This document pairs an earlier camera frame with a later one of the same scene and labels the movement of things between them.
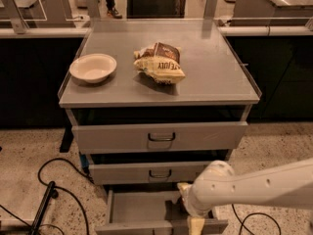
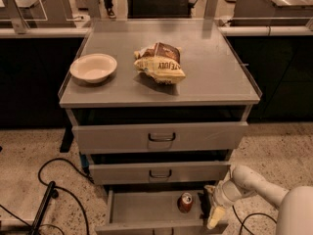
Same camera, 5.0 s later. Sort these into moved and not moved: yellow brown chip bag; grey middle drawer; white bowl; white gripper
Moved: white gripper
Not moved: yellow brown chip bag; grey middle drawer; white bowl
